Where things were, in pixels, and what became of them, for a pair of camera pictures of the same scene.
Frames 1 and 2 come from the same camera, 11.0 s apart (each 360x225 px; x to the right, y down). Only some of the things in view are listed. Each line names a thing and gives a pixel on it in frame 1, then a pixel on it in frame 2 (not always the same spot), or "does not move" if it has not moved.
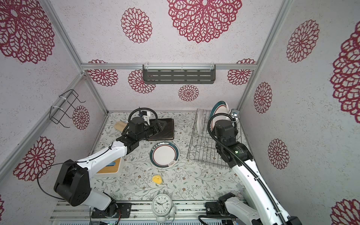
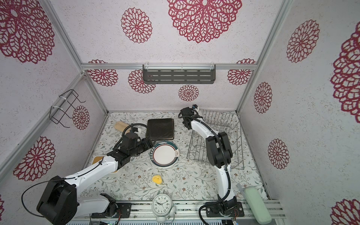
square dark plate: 168,133 does not move
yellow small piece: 157,179 does not move
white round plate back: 221,107 -> 164,154
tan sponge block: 120,125 does not move
